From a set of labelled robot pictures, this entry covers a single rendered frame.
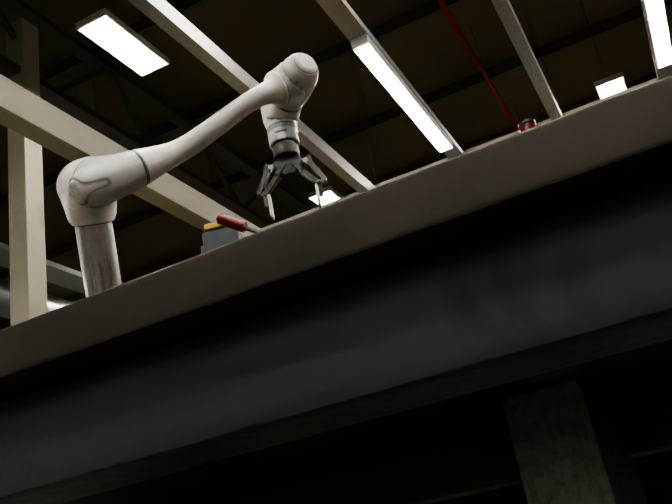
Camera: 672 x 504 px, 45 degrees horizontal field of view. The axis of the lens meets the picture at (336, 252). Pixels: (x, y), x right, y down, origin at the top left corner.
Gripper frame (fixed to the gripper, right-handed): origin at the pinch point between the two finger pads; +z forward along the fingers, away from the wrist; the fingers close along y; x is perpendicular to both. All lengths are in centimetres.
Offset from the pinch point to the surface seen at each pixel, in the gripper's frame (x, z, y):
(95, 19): 549, -574, -256
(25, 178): 645, -440, -395
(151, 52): 629, -574, -215
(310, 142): 273, -182, -11
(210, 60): 164, -182, -50
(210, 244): -64, 35, -11
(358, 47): 174, -176, 32
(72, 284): 832, -370, -421
